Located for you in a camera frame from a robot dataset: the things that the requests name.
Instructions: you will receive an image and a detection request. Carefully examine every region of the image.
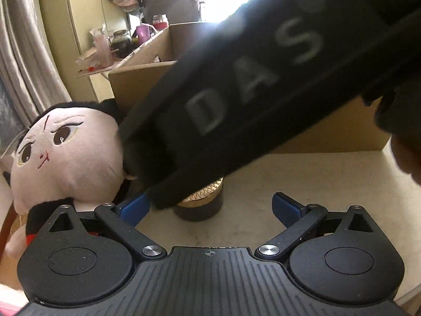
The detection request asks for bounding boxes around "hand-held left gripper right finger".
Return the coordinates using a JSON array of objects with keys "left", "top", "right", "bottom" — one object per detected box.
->
[{"left": 255, "top": 192, "right": 376, "bottom": 260}]

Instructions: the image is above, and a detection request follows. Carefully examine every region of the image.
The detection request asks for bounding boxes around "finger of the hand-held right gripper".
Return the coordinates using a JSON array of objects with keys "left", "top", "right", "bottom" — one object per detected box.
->
[{"left": 123, "top": 136, "right": 186, "bottom": 210}]

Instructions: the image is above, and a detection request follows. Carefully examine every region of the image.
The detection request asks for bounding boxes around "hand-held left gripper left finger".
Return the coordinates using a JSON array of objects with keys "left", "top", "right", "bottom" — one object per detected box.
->
[{"left": 47, "top": 194, "right": 167, "bottom": 260}]

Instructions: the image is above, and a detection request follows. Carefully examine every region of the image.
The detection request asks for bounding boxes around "dark jar with gold lid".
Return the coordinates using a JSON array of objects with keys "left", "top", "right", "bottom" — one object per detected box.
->
[{"left": 173, "top": 176, "right": 225, "bottom": 223}]

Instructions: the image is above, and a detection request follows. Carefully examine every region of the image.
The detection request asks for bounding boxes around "pink plush doll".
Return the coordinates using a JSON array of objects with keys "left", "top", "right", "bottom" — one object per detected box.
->
[{"left": 0, "top": 99, "right": 152, "bottom": 260}]

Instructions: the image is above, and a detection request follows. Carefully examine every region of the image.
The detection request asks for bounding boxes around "brown cardboard box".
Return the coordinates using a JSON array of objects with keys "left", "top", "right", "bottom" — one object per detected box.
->
[{"left": 108, "top": 22, "right": 390, "bottom": 154}]

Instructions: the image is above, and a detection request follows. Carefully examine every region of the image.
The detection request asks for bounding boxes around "cream desktop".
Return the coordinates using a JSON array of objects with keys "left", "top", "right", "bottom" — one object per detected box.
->
[{"left": 135, "top": 150, "right": 421, "bottom": 307}]

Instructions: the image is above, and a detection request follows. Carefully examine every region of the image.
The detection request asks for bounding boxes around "person's right hand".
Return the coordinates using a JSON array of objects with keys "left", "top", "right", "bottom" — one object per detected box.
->
[{"left": 362, "top": 82, "right": 421, "bottom": 185}]

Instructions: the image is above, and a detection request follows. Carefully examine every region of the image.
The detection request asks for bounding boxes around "magenta cup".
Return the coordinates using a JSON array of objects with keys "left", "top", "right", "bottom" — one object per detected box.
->
[{"left": 136, "top": 23, "right": 155, "bottom": 47}]

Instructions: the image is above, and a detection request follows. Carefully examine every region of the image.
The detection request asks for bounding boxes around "tall frosted pink bottle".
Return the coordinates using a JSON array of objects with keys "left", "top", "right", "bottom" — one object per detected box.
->
[{"left": 94, "top": 34, "right": 114, "bottom": 68}]

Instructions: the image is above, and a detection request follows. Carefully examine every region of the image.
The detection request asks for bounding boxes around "dark glass teapot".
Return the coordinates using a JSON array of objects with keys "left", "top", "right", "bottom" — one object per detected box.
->
[{"left": 110, "top": 29, "right": 132, "bottom": 58}]

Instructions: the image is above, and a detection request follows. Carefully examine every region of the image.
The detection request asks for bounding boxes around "tissue box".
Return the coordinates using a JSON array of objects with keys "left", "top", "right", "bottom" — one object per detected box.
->
[{"left": 88, "top": 24, "right": 107, "bottom": 40}]

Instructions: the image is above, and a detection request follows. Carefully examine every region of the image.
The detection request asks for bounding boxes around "yellow-green cabinet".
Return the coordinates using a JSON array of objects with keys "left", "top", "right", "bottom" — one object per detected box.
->
[{"left": 38, "top": 0, "right": 132, "bottom": 102}]

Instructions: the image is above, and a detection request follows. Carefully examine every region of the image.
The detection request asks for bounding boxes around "grey curtain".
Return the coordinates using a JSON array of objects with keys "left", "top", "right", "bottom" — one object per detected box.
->
[{"left": 0, "top": 0, "right": 71, "bottom": 119}]

